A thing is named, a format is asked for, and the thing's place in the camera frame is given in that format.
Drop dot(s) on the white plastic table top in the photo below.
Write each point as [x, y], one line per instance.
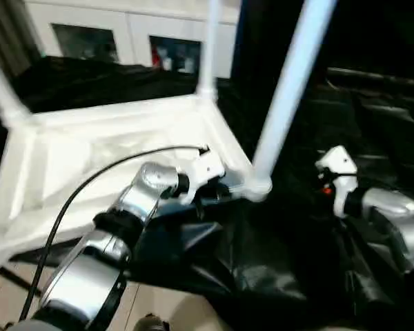
[76, 138]

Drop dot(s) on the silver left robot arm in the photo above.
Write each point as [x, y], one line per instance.
[103, 248]

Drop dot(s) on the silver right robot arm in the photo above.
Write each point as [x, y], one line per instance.
[393, 221]

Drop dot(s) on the black mat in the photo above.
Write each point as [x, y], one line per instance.
[262, 262]

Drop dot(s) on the black furniture with gold label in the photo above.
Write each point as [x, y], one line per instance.
[379, 27]

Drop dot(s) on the white cabinet with glass doors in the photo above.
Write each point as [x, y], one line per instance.
[124, 24]

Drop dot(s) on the grey curtain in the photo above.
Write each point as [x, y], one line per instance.
[7, 34]

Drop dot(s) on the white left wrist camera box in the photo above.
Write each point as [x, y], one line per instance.
[207, 169]

